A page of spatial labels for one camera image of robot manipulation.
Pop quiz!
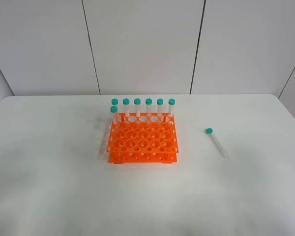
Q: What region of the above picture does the orange test tube rack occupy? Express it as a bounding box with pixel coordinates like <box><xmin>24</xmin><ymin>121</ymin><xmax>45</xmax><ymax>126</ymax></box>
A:
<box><xmin>107</xmin><ymin>113</ymin><xmax>179</xmax><ymax>164</ymax></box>

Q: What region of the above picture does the teal-capped test tube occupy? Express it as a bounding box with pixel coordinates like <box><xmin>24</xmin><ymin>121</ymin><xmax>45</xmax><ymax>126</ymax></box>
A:
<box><xmin>205</xmin><ymin>127</ymin><xmax>228</xmax><ymax>160</ymax></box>

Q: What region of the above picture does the second row teal-capped tube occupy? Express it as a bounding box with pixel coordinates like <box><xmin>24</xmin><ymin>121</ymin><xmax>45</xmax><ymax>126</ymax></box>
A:
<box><xmin>110</xmin><ymin>105</ymin><xmax>120</xmax><ymax>132</ymax></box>

